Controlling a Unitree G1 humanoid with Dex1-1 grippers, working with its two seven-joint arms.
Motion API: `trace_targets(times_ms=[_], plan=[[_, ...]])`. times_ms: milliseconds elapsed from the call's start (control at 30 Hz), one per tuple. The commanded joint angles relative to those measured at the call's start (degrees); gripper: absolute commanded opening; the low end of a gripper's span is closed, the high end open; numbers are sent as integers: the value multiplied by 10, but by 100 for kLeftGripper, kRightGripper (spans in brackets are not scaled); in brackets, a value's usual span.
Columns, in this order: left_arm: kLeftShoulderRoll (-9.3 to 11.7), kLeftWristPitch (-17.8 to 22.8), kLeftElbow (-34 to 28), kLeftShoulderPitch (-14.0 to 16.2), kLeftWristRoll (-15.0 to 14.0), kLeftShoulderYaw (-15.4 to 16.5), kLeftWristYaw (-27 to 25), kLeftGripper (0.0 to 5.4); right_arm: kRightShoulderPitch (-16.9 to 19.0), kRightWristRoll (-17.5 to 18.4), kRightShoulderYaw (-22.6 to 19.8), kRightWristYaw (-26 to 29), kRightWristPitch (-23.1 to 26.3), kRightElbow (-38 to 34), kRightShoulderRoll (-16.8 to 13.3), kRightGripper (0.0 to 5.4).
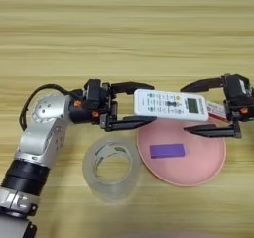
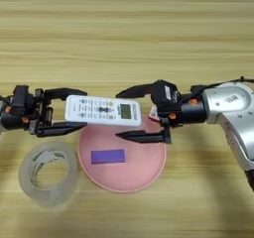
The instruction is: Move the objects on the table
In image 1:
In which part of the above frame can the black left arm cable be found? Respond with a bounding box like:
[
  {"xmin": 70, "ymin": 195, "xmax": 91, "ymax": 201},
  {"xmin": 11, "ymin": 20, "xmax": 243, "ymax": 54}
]
[{"xmin": 19, "ymin": 83, "xmax": 84, "ymax": 132}]

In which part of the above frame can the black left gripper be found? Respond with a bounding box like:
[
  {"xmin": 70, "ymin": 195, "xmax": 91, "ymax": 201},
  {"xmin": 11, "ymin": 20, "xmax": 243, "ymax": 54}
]
[{"xmin": 68, "ymin": 78, "xmax": 158, "ymax": 133}]

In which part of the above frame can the clear tape roll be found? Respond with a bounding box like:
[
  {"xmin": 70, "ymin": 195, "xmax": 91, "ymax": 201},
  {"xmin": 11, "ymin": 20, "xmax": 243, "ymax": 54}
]
[{"xmin": 82, "ymin": 135, "xmax": 142, "ymax": 203}]

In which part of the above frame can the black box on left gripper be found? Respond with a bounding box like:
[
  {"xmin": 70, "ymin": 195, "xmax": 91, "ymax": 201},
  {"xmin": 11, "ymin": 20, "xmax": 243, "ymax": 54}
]
[{"xmin": 83, "ymin": 78, "xmax": 103, "ymax": 103}]

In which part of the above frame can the pink round plate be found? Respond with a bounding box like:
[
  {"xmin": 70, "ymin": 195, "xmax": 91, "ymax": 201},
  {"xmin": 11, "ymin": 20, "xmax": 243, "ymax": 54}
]
[{"xmin": 136, "ymin": 117, "xmax": 228, "ymax": 187}]

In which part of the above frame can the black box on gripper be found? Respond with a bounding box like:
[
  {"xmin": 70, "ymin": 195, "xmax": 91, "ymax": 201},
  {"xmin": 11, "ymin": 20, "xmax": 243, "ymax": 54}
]
[
  {"xmin": 227, "ymin": 73, "xmax": 254, "ymax": 99},
  {"xmin": 83, "ymin": 78, "xmax": 103, "ymax": 103}
]

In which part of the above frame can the white remote control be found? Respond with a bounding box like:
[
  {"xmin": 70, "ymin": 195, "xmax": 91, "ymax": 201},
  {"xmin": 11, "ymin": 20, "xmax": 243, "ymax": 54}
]
[{"xmin": 133, "ymin": 88, "xmax": 210, "ymax": 123}]

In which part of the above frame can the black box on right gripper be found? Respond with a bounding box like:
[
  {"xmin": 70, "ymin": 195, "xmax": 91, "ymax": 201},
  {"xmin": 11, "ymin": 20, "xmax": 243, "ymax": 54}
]
[{"xmin": 227, "ymin": 73, "xmax": 254, "ymax": 99}]

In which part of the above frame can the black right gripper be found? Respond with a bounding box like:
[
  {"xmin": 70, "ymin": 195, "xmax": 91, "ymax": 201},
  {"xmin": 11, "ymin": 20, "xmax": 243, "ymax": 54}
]
[{"xmin": 180, "ymin": 73, "xmax": 254, "ymax": 139}]

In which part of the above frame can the small red white box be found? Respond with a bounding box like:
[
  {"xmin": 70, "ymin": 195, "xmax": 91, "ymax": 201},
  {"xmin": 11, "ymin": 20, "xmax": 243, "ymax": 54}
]
[{"xmin": 206, "ymin": 99, "xmax": 230, "ymax": 123}]

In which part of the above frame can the purple rectangular block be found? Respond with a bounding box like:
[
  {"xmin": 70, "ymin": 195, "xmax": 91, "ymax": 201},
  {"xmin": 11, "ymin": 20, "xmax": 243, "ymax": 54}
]
[{"xmin": 149, "ymin": 143, "xmax": 186, "ymax": 160}]

